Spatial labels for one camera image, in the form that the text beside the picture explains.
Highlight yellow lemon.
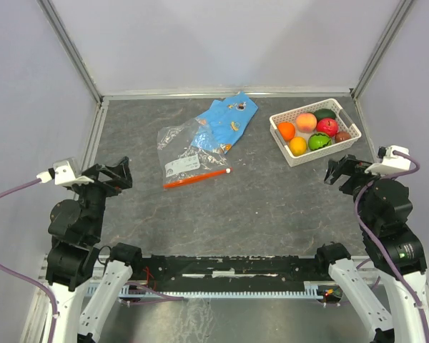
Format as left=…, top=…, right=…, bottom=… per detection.
left=289, top=136, right=307, bottom=156

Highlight dark green avocado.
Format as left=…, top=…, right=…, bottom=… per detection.
left=313, top=109, right=336, bottom=122

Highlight green watermelon ball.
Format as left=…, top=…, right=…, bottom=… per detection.
left=307, top=132, right=332, bottom=151

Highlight peach fruit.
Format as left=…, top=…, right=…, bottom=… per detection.
left=295, top=112, right=317, bottom=133

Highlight blue cable duct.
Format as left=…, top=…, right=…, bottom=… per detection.
left=89, top=282, right=326, bottom=299

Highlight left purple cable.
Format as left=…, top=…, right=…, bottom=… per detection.
left=0, top=178, right=60, bottom=343

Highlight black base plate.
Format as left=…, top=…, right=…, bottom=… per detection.
left=131, top=255, right=330, bottom=293

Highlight blue patterned cloth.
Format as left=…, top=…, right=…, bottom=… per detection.
left=196, top=91, right=258, bottom=154

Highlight orange fruit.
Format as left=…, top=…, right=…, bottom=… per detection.
left=277, top=121, right=295, bottom=141

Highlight white plastic basket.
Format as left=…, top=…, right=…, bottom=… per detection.
left=269, top=98, right=363, bottom=168

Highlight clear zip top bag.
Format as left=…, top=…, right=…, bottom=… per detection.
left=157, top=119, right=232, bottom=189

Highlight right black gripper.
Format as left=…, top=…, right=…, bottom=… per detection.
left=322, top=152, right=398, bottom=231

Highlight red apple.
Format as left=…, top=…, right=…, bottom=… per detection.
left=316, top=118, right=339, bottom=137

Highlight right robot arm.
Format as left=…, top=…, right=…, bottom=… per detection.
left=313, top=147, right=429, bottom=342

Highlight brown kiwi fruit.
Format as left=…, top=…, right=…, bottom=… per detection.
left=334, top=131, right=351, bottom=144

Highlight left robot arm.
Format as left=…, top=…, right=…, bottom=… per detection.
left=44, top=156, right=144, bottom=342

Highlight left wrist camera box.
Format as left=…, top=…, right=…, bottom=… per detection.
left=36, top=157, right=94, bottom=187

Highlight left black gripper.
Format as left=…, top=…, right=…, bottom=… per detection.
left=71, top=154, right=133, bottom=239

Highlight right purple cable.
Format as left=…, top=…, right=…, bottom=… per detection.
left=353, top=150, right=429, bottom=343

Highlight purple cable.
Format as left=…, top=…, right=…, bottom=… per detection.
left=353, top=150, right=429, bottom=343
left=0, top=178, right=60, bottom=343

